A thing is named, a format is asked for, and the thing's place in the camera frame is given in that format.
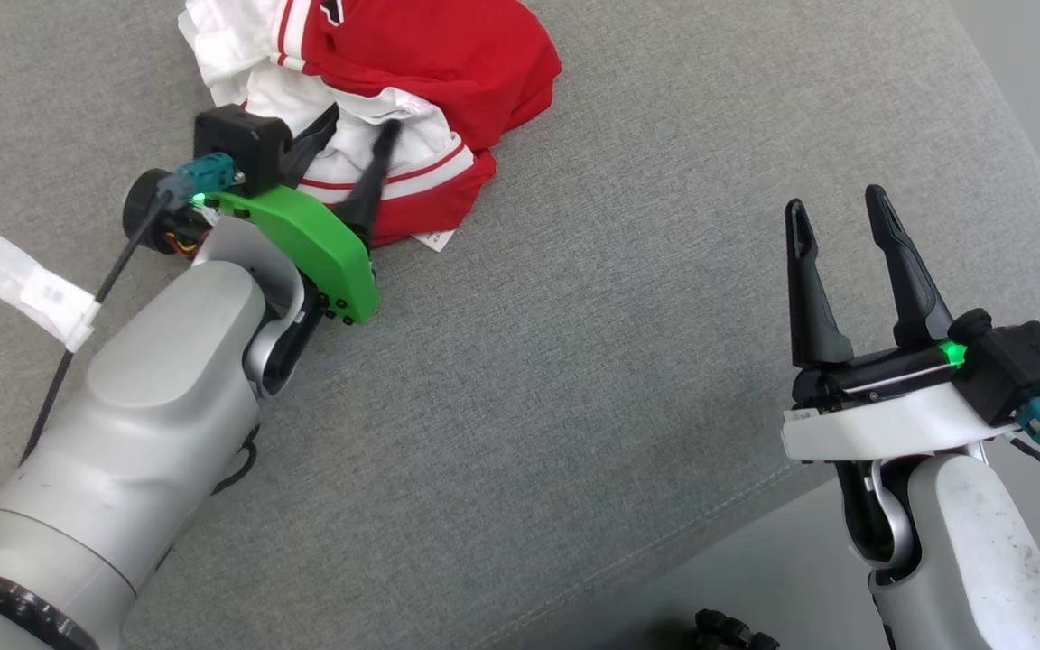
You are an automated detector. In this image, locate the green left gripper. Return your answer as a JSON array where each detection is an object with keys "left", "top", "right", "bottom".
[{"left": 123, "top": 103, "right": 404, "bottom": 325}]

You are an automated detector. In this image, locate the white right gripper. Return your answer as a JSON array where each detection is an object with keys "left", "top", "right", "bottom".
[{"left": 781, "top": 184, "right": 1019, "bottom": 464}]

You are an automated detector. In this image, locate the red and white jersey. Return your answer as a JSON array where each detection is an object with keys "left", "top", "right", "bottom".
[{"left": 179, "top": 0, "right": 563, "bottom": 253}]

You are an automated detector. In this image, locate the grey fabric sofa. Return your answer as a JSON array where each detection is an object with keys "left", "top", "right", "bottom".
[{"left": 0, "top": 0, "right": 1040, "bottom": 650}]

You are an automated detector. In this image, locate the teal left cable connector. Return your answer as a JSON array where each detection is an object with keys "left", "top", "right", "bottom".
[{"left": 157, "top": 152, "right": 238, "bottom": 212}]

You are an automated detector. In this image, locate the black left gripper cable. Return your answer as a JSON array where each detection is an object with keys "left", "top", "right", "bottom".
[{"left": 20, "top": 185, "right": 180, "bottom": 463}]

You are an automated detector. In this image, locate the thin black arm cable loop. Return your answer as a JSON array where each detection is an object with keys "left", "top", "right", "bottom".
[{"left": 210, "top": 423, "right": 260, "bottom": 497}]

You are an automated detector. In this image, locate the white tape cable label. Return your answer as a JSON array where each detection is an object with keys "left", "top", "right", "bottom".
[{"left": 0, "top": 209, "right": 102, "bottom": 354}]

